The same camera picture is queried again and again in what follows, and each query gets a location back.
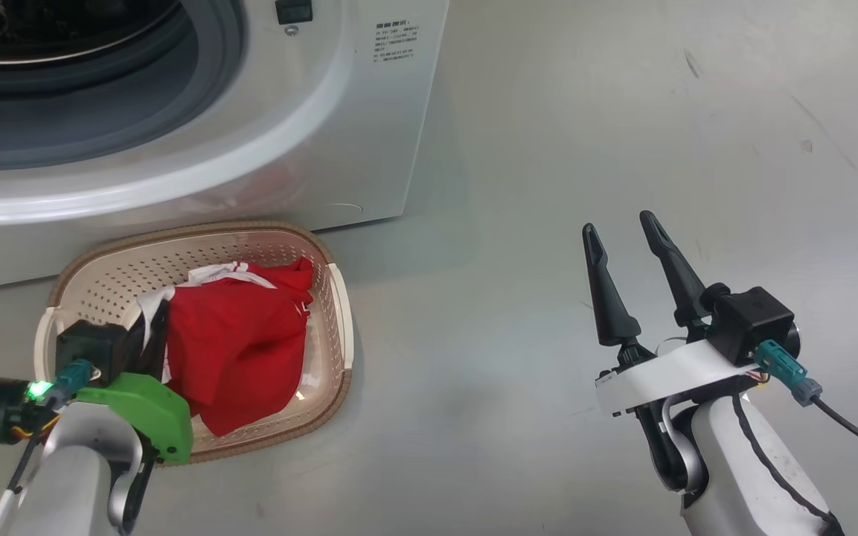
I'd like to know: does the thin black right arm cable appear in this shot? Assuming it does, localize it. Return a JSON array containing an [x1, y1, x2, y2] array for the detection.
[[730, 391, 843, 534]]

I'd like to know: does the cream perforated laundry basket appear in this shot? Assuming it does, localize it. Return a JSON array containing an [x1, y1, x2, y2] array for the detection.
[[33, 220, 356, 467]]

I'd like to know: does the small printed text label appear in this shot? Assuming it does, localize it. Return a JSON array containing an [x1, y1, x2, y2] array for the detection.
[[372, 20, 419, 65]]

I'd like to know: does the white front-load washing machine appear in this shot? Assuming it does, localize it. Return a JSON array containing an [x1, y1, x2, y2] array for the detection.
[[0, 0, 451, 296]]

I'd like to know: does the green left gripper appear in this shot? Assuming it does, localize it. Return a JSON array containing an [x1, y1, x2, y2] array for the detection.
[[0, 298, 194, 465]]

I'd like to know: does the left camera cable teal connector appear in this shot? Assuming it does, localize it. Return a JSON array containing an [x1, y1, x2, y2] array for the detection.
[[0, 359, 100, 536]]

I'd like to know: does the camera cable teal connector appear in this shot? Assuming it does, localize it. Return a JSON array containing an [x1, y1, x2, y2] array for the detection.
[[754, 339, 858, 468], [0, 359, 100, 536]]

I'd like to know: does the right camera cable teal connector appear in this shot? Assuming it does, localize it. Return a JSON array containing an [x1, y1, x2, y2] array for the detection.
[[754, 339, 858, 468]]

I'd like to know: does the red and white garment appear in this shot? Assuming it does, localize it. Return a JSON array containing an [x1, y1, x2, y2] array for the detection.
[[135, 257, 316, 438]]

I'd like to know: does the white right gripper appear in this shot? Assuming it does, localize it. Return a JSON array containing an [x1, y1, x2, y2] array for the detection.
[[582, 210, 761, 418]]

